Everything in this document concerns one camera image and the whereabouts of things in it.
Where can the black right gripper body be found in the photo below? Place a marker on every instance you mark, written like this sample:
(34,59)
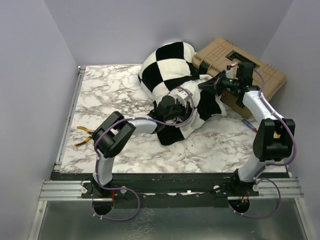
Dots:
(226,83)

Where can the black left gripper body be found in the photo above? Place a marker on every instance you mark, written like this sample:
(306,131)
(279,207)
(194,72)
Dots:
(180,112)

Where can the black and white checkered pillowcase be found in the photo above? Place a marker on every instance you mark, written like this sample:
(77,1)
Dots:
(169,71)

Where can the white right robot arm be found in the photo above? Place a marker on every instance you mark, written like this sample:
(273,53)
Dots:
(274,143)

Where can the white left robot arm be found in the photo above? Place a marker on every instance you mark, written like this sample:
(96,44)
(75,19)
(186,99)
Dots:
(113,134)

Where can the tan plastic toolbox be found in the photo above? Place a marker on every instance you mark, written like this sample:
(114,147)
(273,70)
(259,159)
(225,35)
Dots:
(234,72)

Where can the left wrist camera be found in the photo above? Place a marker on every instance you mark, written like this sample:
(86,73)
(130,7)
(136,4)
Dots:
(180,95)

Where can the blue handled screwdriver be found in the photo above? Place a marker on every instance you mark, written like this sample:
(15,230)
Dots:
(249,125)

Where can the black front mounting rail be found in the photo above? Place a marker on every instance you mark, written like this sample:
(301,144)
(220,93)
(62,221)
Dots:
(150,190)

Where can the aluminium left side rail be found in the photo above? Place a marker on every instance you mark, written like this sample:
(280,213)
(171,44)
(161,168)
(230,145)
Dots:
(66,131)

